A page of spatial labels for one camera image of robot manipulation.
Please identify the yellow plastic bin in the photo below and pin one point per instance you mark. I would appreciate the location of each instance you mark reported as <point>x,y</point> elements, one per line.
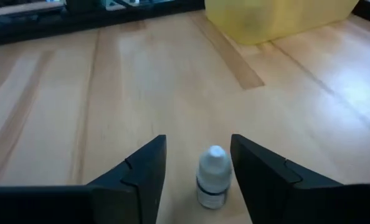
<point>266,18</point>

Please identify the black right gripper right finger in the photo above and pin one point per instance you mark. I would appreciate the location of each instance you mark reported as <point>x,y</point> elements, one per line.
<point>297,202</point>

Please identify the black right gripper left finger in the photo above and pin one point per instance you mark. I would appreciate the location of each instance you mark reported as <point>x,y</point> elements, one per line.
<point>79,205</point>

